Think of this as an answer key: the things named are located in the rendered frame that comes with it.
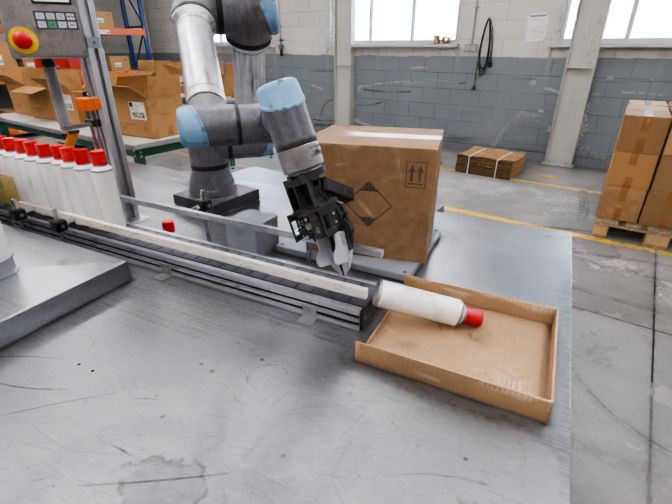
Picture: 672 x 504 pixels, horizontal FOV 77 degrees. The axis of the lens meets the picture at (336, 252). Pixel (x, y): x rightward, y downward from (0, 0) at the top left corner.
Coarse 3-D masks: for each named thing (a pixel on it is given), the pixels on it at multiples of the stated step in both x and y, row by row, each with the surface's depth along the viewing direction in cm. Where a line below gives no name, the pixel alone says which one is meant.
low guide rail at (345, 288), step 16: (48, 208) 115; (96, 224) 106; (112, 224) 104; (144, 240) 100; (160, 240) 97; (176, 240) 96; (208, 256) 92; (224, 256) 89; (240, 256) 88; (272, 272) 85; (288, 272) 83; (304, 272) 82; (336, 288) 79; (352, 288) 77
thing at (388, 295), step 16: (384, 288) 76; (400, 288) 77; (416, 288) 78; (384, 304) 76; (400, 304) 76; (416, 304) 76; (432, 304) 76; (448, 304) 77; (432, 320) 78; (448, 320) 77; (464, 320) 78; (480, 320) 78
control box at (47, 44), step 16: (0, 0) 96; (16, 0) 97; (0, 16) 97; (16, 16) 98; (32, 16) 99; (32, 32) 100; (48, 32) 102; (64, 32) 103; (80, 32) 105; (16, 48) 100; (32, 48) 101; (48, 48) 103; (64, 48) 104; (80, 48) 106
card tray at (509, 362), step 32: (448, 288) 87; (384, 320) 82; (416, 320) 82; (512, 320) 82; (544, 320) 80; (384, 352) 68; (416, 352) 73; (448, 352) 73; (480, 352) 73; (512, 352) 73; (544, 352) 73; (448, 384) 65; (480, 384) 62; (512, 384) 66; (544, 384) 66; (544, 416) 59
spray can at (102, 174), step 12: (96, 156) 101; (96, 168) 102; (108, 168) 103; (96, 180) 103; (108, 180) 104; (96, 192) 105; (108, 192) 105; (108, 204) 106; (120, 204) 108; (108, 216) 107; (120, 216) 109
